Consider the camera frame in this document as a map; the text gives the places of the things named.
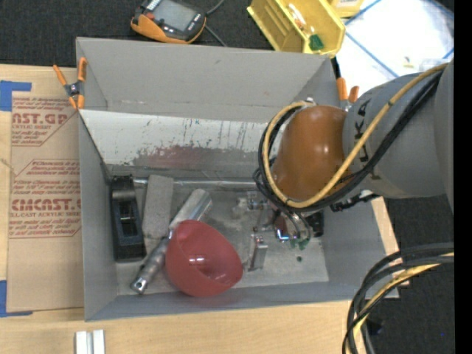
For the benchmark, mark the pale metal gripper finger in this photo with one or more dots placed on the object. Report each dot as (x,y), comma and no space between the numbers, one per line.
(259,253)
(260,217)

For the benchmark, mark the red plastic bowl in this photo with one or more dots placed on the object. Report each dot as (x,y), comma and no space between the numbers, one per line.
(203,260)

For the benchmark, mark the silver metal scraper tool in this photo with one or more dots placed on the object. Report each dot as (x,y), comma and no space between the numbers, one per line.
(188,207)

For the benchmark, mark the grey sponge block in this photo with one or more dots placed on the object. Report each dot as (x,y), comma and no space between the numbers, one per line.
(156,208)

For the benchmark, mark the black tape dispenser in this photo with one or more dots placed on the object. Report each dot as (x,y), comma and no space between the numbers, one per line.
(127,219)

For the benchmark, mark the grey metal bin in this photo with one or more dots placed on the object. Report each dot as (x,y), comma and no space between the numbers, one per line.
(206,79)

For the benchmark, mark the brown cardboard board, red print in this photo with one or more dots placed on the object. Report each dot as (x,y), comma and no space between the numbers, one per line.
(40,197)

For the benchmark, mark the black cylinder on white bracket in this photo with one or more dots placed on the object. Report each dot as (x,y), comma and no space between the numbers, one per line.
(317,224)

